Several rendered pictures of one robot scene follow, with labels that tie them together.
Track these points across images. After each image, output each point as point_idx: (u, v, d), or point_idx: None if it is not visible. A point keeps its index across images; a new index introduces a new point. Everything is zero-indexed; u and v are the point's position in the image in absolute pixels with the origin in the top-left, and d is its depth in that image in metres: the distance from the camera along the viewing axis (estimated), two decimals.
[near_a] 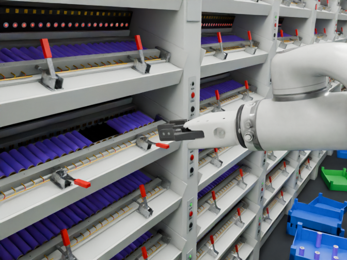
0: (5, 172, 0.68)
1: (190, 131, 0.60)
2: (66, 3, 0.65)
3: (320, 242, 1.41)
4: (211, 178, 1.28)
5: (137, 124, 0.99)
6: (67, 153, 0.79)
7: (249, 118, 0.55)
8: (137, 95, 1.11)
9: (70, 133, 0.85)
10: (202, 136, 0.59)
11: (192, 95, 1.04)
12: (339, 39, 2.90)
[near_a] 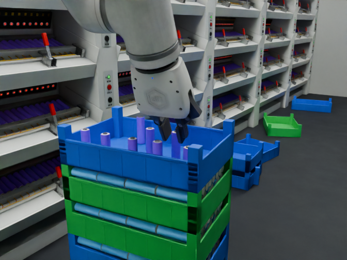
0: None
1: None
2: None
3: (142, 133, 0.80)
4: None
5: None
6: None
7: None
8: None
9: None
10: None
11: None
12: None
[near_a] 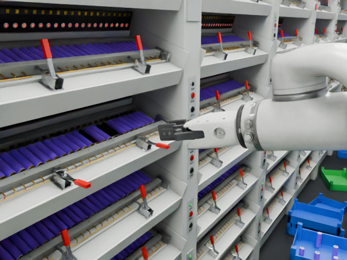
0: (6, 172, 0.68)
1: (190, 131, 0.60)
2: (66, 3, 0.65)
3: (320, 242, 1.41)
4: (211, 178, 1.28)
5: (137, 124, 0.99)
6: (67, 154, 0.79)
7: (249, 118, 0.55)
8: (137, 95, 1.11)
9: (70, 134, 0.85)
10: (202, 136, 0.59)
11: (192, 95, 1.04)
12: (339, 39, 2.90)
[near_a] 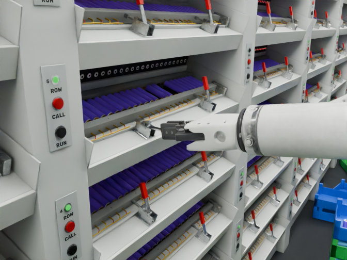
0: (90, 116, 0.69)
1: (191, 132, 0.60)
2: None
3: None
4: None
5: (192, 86, 1.00)
6: None
7: (250, 124, 0.55)
8: (190, 64, 1.11)
9: (136, 89, 0.86)
10: (202, 138, 0.59)
11: (249, 62, 1.05)
12: None
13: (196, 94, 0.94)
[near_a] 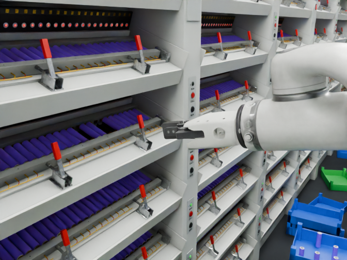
0: (1, 167, 0.68)
1: (191, 130, 0.60)
2: (66, 3, 0.65)
3: (320, 242, 1.41)
4: (211, 178, 1.28)
5: (133, 121, 0.99)
6: None
7: (249, 118, 0.55)
8: (137, 95, 1.11)
9: (65, 130, 0.85)
10: (202, 136, 0.59)
11: (192, 95, 1.04)
12: (339, 39, 2.90)
13: (133, 132, 0.94)
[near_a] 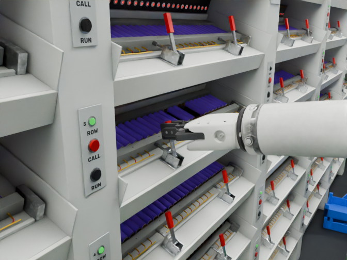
0: (115, 146, 0.67)
1: (191, 132, 0.60)
2: None
3: None
4: (274, 167, 1.26)
5: (213, 106, 0.98)
6: None
7: (250, 123, 0.55)
8: (209, 81, 1.09)
9: (158, 113, 0.84)
10: (202, 138, 0.59)
11: (270, 80, 1.03)
12: None
13: None
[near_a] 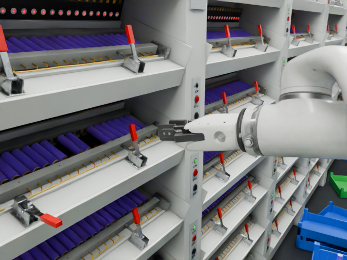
0: None
1: (191, 133, 0.60)
2: None
3: None
4: (218, 194, 1.10)
5: (125, 131, 0.82)
6: (31, 171, 0.62)
7: (250, 124, 0.55)
8: (130, 99, 0.94)
9: (38, 144, 0.68)
10: (202, 139, 0.59)
11: (196, 99, 0.87)
12: None
13: (124, 145, 0.76)
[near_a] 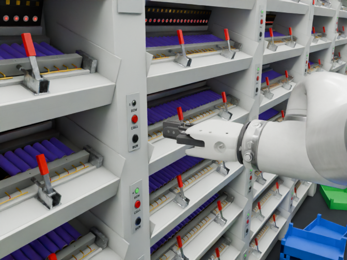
0: None
1: (192, 137, 0.61)
2: None
3: None
4: (173, 223, 0.96)
5: None
6: None
7: (252, 139, 0.55)
8: (61, 117, 0.80)
9: None
10: (202, 145, 0.60)
11: (134, 119, 0.73)
12: (340, 39, 2.59)
13: (35, 179, 0.63)
